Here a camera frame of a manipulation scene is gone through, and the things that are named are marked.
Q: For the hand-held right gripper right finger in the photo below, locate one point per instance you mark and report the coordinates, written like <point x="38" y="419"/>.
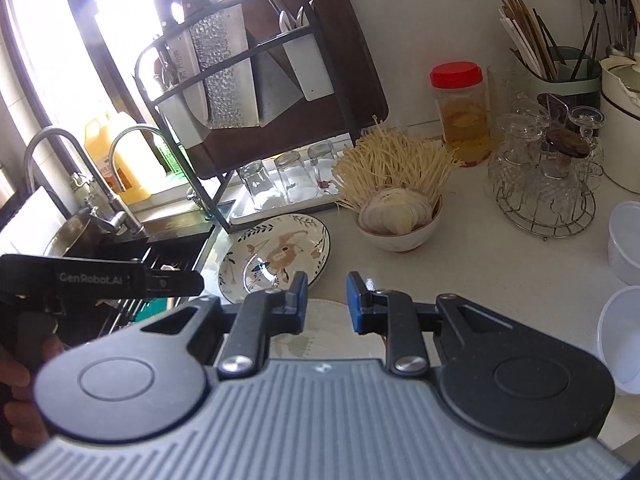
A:
<point x="356" y="305"/>

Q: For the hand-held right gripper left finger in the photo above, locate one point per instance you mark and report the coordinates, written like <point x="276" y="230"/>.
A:
<point x="300" y="305"/>

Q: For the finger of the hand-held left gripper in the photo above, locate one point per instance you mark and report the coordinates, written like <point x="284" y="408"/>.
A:
<point x="175" y="284"/>

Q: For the cream ceramic plate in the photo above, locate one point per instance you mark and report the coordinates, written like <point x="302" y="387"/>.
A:
<point x="325" y="330"/>

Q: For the floral ceramic plate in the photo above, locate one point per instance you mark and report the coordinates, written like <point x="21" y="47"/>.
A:
<point x="280" y="255"/>

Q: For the person's left hand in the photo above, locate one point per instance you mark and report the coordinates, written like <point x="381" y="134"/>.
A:
<point x="15" y="410"/>

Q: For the steel sink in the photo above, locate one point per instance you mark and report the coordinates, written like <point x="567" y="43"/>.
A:
<point x="205" y="255"/>

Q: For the steel pan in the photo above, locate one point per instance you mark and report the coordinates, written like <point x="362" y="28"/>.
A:
<point x="75" y="232"/>

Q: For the black sink dish rack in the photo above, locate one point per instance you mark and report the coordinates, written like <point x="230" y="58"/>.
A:
<point x="125" y="255"/>

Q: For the white flat panel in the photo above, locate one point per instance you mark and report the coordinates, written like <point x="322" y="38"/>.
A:
<point x="30" y="220"/>

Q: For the white ceramic mushroom bowl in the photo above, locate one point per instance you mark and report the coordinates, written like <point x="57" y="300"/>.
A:
<point x="400" y="242"/>

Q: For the black metal knife rack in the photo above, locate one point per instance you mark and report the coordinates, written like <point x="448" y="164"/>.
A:
<point x="226" y="222"/>

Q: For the white drain tray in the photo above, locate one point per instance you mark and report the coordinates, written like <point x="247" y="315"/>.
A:
<point x="300" y="206"/>

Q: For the orange plastic jug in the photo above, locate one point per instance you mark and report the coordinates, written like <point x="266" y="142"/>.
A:
<point x="132" y="175"/>

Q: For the green bottle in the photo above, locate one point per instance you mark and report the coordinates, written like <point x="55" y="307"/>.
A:
<point x="167" y="160"/>

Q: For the clear glass tumbler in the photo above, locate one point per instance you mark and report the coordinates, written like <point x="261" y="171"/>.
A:
<point x="324" y="167"/>
<point x="257" y="185"/>
<point x="294" y="177"/>

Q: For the vase with dried straw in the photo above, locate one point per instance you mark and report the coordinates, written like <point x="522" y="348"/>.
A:
<point x="390" y="165"/>

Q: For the tall steel faucet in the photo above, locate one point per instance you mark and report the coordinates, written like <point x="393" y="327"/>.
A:
<point x="50" y="133"/>

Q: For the curved steel faucet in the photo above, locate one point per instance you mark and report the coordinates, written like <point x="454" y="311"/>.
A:
<point x="135" y="132"/>

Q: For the plain steel cleaver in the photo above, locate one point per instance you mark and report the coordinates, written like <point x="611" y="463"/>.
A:
<point x="187" y="110"/>

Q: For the red lid clear jar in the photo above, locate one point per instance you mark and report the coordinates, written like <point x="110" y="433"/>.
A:
<point x="462" y="125"/>

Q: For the grey kitchen knife blade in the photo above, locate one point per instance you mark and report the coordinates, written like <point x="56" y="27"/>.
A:
<point x="272" y="95"/>

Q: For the hammered steel cleaver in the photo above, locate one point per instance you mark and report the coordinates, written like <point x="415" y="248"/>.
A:
<point x="225" y="75"/>

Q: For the cluster of cut-glass cups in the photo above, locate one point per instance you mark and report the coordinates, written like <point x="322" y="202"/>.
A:
<point x="520" y="160"/>

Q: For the dark brown cutting board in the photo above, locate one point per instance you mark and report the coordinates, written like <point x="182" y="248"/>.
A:
<point x="350" y="85"/>

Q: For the white utensil holder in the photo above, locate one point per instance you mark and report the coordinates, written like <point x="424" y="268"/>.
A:
<point x="310" y="70"/>

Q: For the tall clear glass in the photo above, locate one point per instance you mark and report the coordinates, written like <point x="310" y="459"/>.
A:
<point x="505" y="90"/>

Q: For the metal spoon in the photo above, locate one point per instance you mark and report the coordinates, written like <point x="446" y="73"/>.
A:
<point x="303" y="16"/>
<point x="286" y="21"/>

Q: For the green chopstick holder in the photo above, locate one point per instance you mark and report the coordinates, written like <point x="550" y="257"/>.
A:
<point x="570" y="92"/>

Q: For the white electric pot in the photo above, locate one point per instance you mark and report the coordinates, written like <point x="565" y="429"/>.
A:
<point x="622" y="135"/>

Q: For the bundle of chopsticks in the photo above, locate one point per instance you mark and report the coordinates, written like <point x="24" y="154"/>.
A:
<point x="525" y="35"/>

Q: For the row of hanging kitchen utensils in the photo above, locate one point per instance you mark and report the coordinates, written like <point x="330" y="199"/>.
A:
<point x="610" y="5"/>

